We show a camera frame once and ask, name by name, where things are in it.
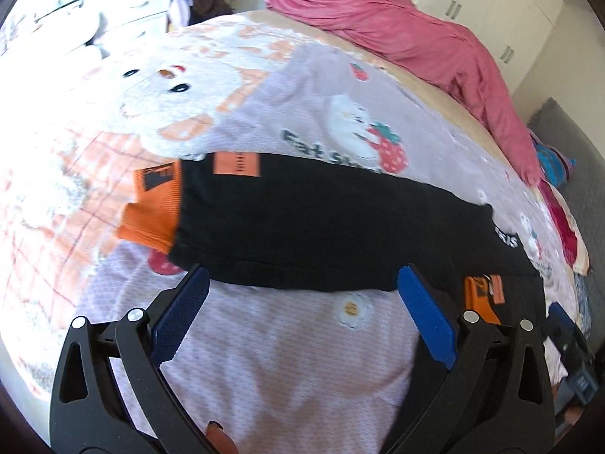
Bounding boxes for white wardrobe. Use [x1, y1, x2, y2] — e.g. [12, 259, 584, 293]
[378, 0, 568, 100]

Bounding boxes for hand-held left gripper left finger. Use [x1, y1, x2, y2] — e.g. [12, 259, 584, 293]
[50, 265, 223, 454]

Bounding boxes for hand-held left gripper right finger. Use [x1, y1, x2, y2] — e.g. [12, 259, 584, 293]
[378, 263, 556, 454]

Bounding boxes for pink duvet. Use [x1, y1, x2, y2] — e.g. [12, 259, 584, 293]
[265, 0, 544, 187]

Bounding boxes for red patterned cloth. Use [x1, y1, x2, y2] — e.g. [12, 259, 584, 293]
[539, 182, 591, 275]

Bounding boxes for blue striped cloth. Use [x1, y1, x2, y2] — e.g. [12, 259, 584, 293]
[532, 132, 577, 185]

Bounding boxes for grey cushion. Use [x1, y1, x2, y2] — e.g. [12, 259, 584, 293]
[527, 97, 605, 341]

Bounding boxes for black pants with orange cuffs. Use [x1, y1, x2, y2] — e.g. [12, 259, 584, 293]
[118, 150, 551, 436]

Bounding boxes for white chest of drawers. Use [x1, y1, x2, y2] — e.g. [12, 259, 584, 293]
[0, 0, 178, 58]

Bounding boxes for dark clothes pile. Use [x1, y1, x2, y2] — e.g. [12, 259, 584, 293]
[168, 0, 239, 26]

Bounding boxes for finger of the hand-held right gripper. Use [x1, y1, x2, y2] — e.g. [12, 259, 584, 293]
[547, 302, 587, 355]

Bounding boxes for cartoon printed blanket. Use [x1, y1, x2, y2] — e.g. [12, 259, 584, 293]
[0, 9, 591, 454]

